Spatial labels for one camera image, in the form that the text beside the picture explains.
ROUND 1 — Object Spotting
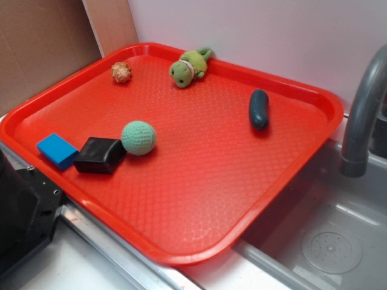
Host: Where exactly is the blue rectangular block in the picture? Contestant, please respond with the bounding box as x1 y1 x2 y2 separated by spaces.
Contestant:
36 134 79 171

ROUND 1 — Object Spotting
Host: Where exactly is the light green dimpled ball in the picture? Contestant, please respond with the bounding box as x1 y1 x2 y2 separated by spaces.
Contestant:
121 121 157 156

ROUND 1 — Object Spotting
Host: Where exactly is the black rectangular block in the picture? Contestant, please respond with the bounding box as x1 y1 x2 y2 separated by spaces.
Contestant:
73 137 127 174

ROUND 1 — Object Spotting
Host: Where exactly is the brown cardboard panel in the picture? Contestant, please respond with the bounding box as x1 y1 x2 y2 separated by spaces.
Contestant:
1 1 138 115

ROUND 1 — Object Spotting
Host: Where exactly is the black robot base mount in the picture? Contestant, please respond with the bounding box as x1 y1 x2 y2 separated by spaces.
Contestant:
1 153 63 279

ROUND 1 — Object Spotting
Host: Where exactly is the green plush turtle toy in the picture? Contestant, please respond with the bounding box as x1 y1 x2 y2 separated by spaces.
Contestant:
169 48 212 88

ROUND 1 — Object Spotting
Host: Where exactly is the grey plastic sink basin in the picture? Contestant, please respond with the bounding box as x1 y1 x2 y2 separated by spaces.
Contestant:
181 127 386 289

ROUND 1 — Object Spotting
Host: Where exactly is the grey curved faucet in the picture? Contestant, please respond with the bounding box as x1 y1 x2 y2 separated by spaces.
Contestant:
339 45 386 178

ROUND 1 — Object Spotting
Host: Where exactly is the red plastic tray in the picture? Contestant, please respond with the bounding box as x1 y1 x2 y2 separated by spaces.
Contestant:
1 43 343 266

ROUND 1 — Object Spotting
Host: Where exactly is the dark green toy cucumber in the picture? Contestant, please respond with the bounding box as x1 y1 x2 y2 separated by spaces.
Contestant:
249 89 270 131

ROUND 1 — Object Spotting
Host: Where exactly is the brown spiky shell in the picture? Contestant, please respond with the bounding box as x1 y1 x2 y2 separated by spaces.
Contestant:
111 62 131 83

